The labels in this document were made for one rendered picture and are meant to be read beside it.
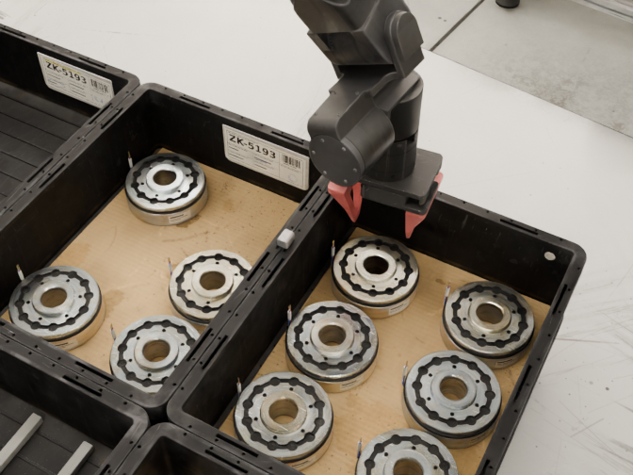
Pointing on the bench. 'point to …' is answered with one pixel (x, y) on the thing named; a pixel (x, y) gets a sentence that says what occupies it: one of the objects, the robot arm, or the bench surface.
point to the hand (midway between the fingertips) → (382, 221)
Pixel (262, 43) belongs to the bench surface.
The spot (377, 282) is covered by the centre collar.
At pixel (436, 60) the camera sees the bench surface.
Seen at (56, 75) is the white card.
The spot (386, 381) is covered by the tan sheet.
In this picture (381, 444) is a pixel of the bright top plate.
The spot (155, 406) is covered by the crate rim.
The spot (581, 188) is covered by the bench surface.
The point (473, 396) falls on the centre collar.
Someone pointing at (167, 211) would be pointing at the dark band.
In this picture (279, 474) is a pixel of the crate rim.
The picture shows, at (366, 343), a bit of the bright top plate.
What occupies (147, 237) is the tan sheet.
